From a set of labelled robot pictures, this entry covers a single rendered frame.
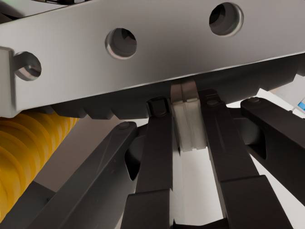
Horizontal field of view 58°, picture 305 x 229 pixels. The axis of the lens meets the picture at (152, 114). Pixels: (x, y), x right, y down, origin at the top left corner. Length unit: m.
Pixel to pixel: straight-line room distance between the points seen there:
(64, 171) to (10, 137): 0.82
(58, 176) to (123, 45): 0.89
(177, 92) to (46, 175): 0.88
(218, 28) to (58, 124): 0.18
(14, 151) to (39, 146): 0.03
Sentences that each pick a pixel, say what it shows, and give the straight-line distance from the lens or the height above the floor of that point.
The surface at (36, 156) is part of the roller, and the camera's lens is 0.24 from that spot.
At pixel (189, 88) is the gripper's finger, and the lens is 0.16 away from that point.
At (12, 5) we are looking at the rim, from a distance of 0.23.
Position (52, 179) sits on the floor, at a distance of 1.01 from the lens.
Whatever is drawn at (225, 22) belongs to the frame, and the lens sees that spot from 0.16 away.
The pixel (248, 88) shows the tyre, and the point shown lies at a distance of 0.22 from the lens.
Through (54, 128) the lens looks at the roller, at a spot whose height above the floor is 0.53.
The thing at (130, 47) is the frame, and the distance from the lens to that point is 0.16.
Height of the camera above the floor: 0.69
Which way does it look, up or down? 22 degrees down
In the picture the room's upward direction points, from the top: 35 degrees clockwise
